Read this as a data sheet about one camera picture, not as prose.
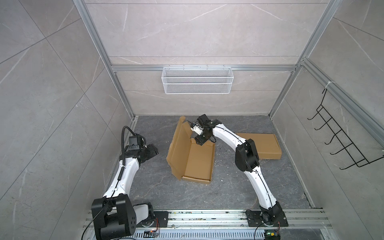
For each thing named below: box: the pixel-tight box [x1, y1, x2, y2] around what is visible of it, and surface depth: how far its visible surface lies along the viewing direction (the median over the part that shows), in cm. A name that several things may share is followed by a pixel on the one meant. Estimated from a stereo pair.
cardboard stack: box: [166, 116, 216, 185], surface depth 93 cm
